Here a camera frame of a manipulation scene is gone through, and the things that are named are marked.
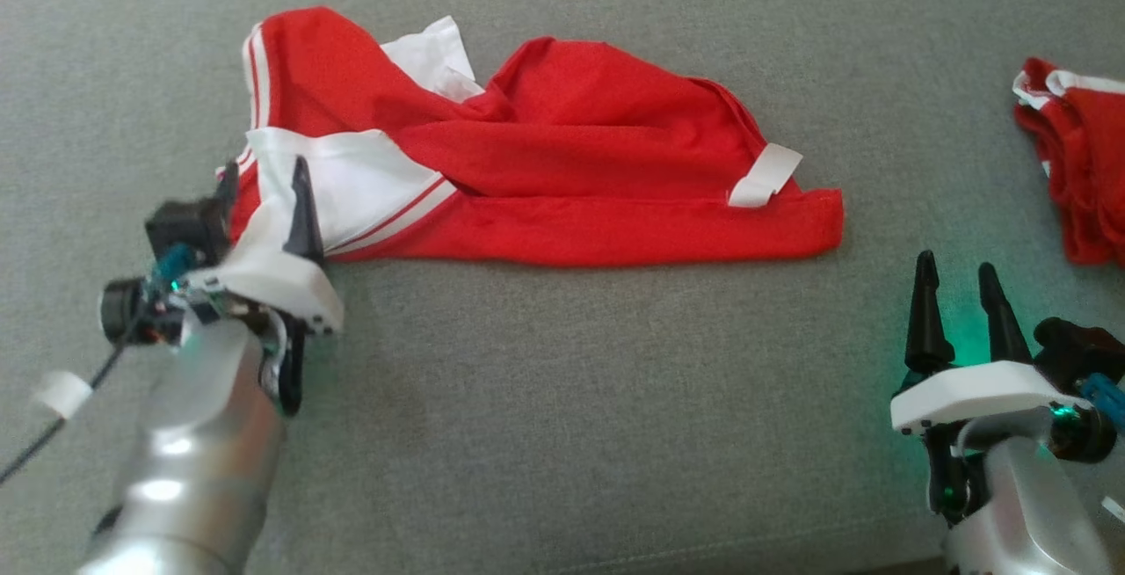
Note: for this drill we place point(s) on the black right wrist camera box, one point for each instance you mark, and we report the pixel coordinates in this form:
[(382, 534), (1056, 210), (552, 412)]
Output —
[(1077, 346)]

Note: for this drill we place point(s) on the red white-striped sports garment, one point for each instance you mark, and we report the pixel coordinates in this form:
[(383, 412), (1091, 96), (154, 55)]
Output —
[(571, 118)]

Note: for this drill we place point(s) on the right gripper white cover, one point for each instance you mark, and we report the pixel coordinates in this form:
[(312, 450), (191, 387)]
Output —
[(984, 395)]

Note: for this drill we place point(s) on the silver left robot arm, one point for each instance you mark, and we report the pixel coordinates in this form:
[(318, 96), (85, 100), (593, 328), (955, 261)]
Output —
[(193, 469)]

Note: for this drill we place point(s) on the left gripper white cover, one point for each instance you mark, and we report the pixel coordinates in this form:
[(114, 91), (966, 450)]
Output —
[(281, 289)]

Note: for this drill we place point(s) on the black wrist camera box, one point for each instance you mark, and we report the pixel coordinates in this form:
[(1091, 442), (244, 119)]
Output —
[(1077, 346), (189, 228)]

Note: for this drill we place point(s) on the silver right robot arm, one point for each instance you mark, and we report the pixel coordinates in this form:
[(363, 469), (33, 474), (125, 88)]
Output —
[(1028, 513)]

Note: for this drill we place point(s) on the red jersey with black number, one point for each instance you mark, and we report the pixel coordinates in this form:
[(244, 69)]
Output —
[(1090, 179)]

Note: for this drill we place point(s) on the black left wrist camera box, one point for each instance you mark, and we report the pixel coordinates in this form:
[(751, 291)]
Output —
[(189, 228)]

